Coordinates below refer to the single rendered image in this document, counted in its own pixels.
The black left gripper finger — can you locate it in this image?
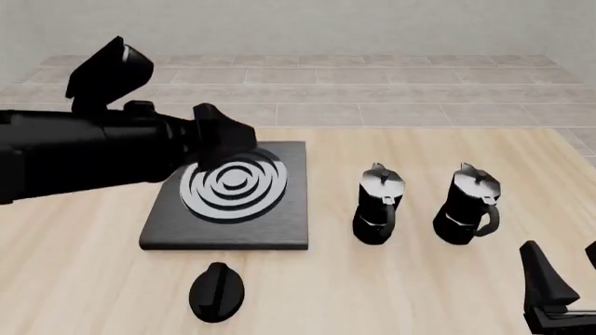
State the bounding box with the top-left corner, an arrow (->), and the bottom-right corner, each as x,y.
214,109 -> 259,166

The round black stove knob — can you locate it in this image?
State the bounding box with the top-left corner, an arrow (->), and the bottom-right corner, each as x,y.
188,261 -> 246,324

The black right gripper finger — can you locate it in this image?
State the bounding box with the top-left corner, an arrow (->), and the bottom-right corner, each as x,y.
518,240 -> 581,310
583,240 -> 596,271

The flat black plate on stalk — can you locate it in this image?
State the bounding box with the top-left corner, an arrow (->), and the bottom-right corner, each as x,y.
64,34 -> 156,114

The black moka pot silver lid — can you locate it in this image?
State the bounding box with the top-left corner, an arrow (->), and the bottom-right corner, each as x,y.
351,161 -> 407,246
432,161 -> 504,247

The flat black stove plate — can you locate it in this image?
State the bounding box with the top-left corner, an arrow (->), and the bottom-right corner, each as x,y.
139,140 -> 310,252

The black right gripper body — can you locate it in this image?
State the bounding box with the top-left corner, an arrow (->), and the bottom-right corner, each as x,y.
522,299 -> 596,335

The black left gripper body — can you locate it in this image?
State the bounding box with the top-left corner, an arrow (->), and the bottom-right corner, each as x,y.
192,101 -> 222,173

